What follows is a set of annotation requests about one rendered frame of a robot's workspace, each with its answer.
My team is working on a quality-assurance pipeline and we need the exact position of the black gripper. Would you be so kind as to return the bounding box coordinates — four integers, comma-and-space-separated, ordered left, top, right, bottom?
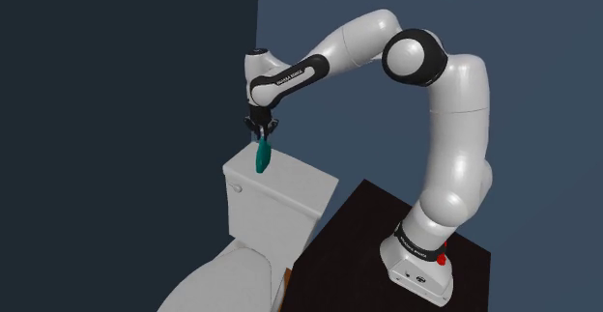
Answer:
243, 105, 280, 142

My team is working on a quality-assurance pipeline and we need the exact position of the white toilet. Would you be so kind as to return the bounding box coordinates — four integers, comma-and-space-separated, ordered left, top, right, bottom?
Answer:
157, 141, 340, 312

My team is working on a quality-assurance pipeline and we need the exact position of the black robot stand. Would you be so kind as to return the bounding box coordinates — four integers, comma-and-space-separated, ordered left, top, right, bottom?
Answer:
279, 178, 492, 312

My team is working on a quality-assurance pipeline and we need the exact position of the teal bottle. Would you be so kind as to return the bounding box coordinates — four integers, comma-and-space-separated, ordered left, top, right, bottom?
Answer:
255, 134, 273, 175

